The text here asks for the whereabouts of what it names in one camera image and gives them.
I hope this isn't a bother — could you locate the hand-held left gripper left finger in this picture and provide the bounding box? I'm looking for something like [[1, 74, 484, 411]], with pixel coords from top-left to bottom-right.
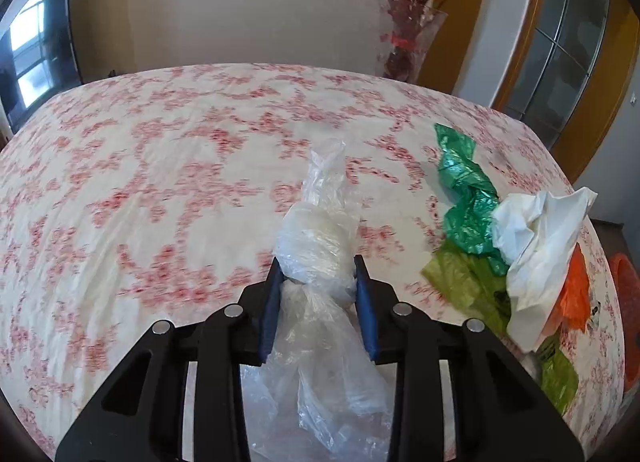
[[55, 257, 284, 462]]

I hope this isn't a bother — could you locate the yellow-green plastic bag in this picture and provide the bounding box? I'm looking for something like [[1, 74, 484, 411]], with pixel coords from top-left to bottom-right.
[[421, 239, 581, 416]]

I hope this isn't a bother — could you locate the clear plastic bag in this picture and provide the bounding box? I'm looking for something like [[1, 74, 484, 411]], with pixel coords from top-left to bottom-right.
[[242, 138, 394, 462]]

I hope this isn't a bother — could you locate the floral pink white tablecloth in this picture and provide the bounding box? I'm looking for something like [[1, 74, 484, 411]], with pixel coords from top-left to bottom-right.
[[0, 63, 629, 462]]

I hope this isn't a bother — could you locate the white plastic bag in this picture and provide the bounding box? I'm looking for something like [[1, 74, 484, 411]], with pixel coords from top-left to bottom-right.
[[492, 187, 599, 354]]

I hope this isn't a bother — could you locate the orange plastic bag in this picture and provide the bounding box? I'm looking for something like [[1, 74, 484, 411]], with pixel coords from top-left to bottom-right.
[[542, 242, 594, 339]]

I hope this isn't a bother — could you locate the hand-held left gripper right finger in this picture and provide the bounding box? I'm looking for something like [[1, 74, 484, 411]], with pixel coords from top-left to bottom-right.
[[352, 254, 586, 462]]

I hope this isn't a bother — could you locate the clear glass vase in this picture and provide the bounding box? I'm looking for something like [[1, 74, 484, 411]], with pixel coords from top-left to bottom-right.
[[375, 0, 449, 85]]

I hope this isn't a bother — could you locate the frosted glass panel door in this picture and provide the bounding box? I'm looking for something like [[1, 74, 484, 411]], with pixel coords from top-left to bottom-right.
[[505, 0, 614, 149]]

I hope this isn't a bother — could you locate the wooden wall trim post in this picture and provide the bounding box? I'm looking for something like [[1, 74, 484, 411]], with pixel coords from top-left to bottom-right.
[[417, 0, 542, 94]]

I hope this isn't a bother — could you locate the black flat screen television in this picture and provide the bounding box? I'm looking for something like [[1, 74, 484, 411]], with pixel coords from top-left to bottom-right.
[[0, 0, 84, 131]]

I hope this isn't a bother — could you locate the dark green plastic bag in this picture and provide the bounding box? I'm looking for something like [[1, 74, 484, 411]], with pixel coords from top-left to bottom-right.
[[432, 123, 512, 277]]

